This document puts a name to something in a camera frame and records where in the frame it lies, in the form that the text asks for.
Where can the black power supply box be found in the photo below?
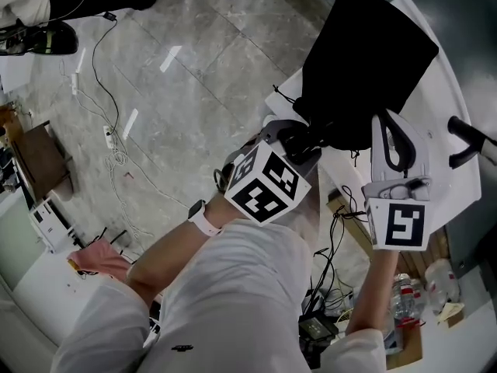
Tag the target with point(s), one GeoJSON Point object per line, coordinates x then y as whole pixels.
{"type": "Point", "coordinates": [316, 328]}

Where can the clear plastic bottle red label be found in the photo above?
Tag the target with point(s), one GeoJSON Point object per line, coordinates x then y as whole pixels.
{"type": "Point", "coordinates": [438, 282]}
{"type": "Point", "coordinates": [404, 297]}

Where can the person's left forearm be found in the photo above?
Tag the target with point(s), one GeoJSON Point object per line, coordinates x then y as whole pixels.
{"type": "Point", "coordinates": [174, 251]}

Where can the person's right forearm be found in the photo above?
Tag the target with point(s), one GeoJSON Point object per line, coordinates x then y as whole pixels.
{"type": "Point", "coordinates": [374, 286]}

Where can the brown cardboard board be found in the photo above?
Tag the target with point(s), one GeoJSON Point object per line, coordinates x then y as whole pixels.
{"type": "Point", "coordinates": [351, 220]}

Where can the pink cloth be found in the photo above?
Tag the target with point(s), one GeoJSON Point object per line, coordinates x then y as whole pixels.
{"type": "Point", "coordinates": [100, 260]}

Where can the small cardboard box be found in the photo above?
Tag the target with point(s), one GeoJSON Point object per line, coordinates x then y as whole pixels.
{"type": "Point", "coordinates": [452, 312]}

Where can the open cardboard box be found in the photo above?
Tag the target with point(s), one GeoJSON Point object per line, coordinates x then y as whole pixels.
{"type": "Point", "coordinates": [407, 350]}

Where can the person's white shirt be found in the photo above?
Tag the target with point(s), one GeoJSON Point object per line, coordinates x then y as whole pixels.
{"type": "Point", "coordinates": [233, 297]}

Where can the black duffel bag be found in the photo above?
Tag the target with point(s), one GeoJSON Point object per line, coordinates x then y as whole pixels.
{"type": "Point", "coordinates": [42, 39]}

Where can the white wrist watch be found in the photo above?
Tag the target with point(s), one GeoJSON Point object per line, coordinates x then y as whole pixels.
{"type": "Point", "coordinates": [202, 218]}

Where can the white power strip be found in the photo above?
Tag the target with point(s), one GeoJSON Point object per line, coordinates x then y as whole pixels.
{"type": "Point", "coordinates": [110, 135]}
{"type": "Point", "coordinates": [74, 84]}

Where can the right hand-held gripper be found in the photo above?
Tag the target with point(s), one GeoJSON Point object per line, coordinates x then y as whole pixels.
{"type": "Point", "coordinates": [402, 224]}

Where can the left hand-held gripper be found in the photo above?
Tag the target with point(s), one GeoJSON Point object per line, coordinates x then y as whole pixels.
{"type": "Point", "coordinates": [264, 187]}

